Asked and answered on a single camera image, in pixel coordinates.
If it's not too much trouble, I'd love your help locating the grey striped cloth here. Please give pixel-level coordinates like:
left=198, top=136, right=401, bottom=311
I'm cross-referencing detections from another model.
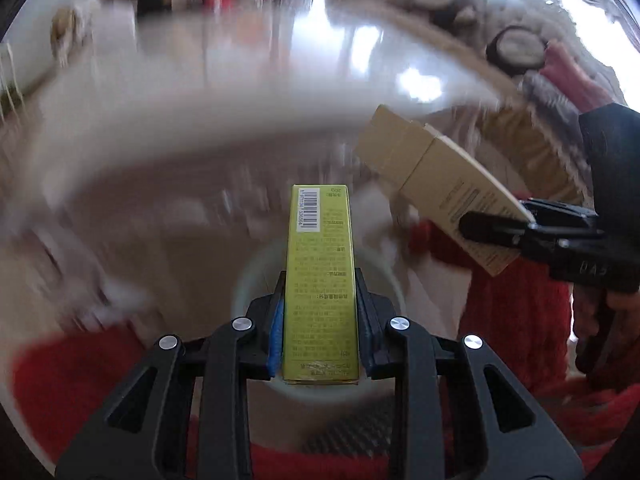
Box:
left=521, top=71, right=582, bottom=128

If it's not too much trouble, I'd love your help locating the black dotted slipper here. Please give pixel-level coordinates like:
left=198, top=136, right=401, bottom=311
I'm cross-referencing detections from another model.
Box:
left=299, top=402, right=397, bottom=457

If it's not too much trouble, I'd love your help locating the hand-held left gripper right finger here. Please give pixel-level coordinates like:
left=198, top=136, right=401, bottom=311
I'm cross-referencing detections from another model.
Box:
left=354, top=267, right=585, bottom=480

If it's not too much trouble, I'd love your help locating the white ornate carved table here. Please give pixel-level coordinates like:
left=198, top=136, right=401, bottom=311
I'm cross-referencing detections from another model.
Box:
left=0, top=75, right=501, bottom=341

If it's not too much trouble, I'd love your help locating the person's right hand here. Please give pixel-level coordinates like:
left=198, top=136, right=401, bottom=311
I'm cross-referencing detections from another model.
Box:
left=571, top=287, right=640, bottom=373

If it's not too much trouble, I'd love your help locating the person's red fleece clothing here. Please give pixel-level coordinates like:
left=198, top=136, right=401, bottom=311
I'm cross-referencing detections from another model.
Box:
left=10, top=220, right=640, bottom=480

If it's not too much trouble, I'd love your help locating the pink cloth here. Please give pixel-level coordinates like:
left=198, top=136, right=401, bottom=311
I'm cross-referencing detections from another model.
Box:
left=539, top=41, right=628, bottom=112

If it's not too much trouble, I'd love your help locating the yellow-green carton box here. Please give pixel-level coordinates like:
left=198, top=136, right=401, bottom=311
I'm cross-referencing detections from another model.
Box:
left=280, top=184, right=362, bottom=387

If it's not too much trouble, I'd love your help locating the tan cardboard box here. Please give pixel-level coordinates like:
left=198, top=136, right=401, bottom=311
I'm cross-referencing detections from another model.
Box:
left=354, top=104, right=537, bottom=277

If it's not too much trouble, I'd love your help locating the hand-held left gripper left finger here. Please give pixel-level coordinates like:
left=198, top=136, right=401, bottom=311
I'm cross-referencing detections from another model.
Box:
left=55, top=275, right=288, bottom=480

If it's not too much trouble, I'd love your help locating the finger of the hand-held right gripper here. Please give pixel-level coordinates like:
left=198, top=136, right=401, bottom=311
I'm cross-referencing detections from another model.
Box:
left=519, top=199, right=601, bottom=233
left=458, top=210, right=533, bottom=257

